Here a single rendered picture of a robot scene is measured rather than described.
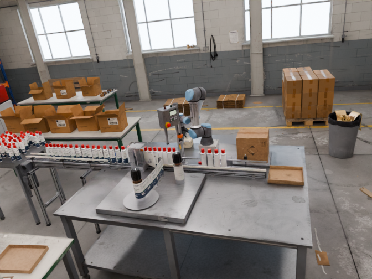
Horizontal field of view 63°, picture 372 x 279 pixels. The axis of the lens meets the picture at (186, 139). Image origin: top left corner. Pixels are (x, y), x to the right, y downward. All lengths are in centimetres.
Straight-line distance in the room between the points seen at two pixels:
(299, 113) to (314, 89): 51
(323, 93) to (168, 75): 431
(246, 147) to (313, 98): 326
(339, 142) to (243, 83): 396
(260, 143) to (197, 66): 560
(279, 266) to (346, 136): 258
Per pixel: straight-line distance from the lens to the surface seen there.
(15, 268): 261
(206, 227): 234
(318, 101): 612
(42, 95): 768
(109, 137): 444
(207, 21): 816
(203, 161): 293
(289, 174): 294
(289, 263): 296
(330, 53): 827
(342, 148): 500
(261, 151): 303
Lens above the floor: 234
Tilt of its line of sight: 24 degrees down
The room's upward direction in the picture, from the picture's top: 7 degrees counter-clockwise
